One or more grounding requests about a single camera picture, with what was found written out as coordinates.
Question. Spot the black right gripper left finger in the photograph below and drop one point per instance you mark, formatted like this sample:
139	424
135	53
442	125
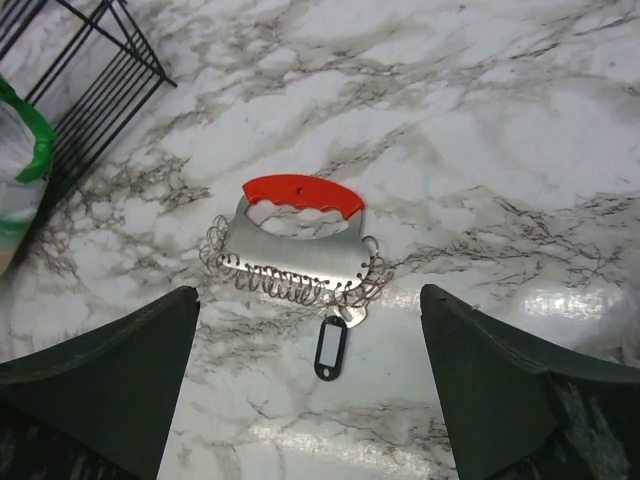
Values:
99	405

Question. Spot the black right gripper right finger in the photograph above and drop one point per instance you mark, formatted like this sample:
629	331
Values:
519	407

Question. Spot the red handled metal key holder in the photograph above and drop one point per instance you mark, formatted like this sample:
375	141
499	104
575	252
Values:
342	269

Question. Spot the green white snack bag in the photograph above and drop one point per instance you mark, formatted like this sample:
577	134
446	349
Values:
26	160

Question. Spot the black wire rack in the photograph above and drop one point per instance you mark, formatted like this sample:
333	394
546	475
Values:
87	67

